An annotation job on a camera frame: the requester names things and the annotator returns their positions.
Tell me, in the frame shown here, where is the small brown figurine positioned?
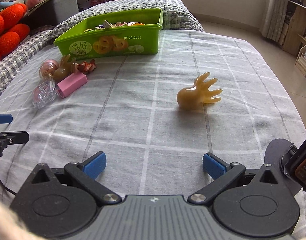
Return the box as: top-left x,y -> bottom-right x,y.
77,59 -> 97,75

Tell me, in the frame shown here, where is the grey checked bed sheet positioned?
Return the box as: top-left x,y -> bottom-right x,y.
0,30 -> 306,196

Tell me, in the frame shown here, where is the pink eraser block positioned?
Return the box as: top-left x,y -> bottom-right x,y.
57,71 -> 88,98

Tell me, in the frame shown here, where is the grey curtain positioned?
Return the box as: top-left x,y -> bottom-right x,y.
260,0 -> 288,42

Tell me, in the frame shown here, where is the wooden desk shelf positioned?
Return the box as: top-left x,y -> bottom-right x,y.
281,0 -> 306,78

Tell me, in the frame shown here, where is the green plastic box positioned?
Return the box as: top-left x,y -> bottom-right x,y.
54,8 -> 163,60

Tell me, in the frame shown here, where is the grey patterned sofa cover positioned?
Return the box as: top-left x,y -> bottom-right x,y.
0,29 -> 56,103

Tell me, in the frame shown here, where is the amber rubber hand toy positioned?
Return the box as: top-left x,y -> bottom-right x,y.
53,54 -> 78,83

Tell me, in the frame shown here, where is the orange plush toy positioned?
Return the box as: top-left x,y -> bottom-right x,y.
0,3 -> 31,61

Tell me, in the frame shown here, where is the grey knitted cushion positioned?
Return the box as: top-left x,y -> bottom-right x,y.
50,0 -> 206,40

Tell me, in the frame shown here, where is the pink capsule ball toy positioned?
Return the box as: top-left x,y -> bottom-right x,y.
39,59 -> 59,80

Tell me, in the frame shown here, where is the orange ring toy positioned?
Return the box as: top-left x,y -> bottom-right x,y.
127,22 -> 145,26

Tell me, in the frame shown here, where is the clear contact lens case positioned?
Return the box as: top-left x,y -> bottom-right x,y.
32,80 -> 57,109

